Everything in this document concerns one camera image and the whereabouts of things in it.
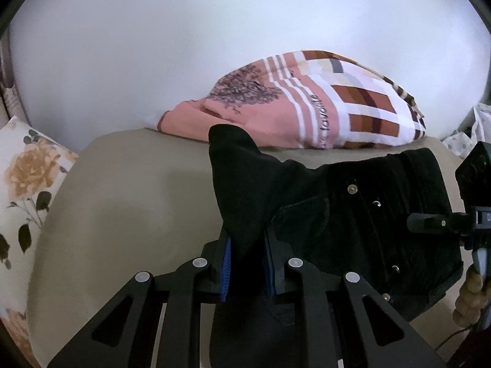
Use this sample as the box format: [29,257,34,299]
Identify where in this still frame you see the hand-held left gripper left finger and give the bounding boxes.
[47,227,233,368]

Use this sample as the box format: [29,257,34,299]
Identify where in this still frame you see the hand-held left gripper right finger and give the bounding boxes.
[263,227,447,368]

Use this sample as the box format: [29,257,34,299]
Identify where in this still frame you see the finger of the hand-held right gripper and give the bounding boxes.
[407,211,473,236]

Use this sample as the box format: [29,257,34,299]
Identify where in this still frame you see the black pants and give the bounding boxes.
[208,124,465,368]

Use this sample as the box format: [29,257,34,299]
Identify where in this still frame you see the person's right hand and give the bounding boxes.
[452,266,485,328]

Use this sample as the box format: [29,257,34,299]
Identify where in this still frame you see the white dotted cloth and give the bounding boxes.
[440,103,491,159]

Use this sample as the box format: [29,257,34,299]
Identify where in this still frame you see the pink patterned blanket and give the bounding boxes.
[157,50,427,150]

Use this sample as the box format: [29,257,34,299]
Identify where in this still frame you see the floral white cushion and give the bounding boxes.
[0,115,79,368]

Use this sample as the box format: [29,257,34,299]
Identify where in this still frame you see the wooden spindle headboard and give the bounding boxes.
[0,33,18,123]

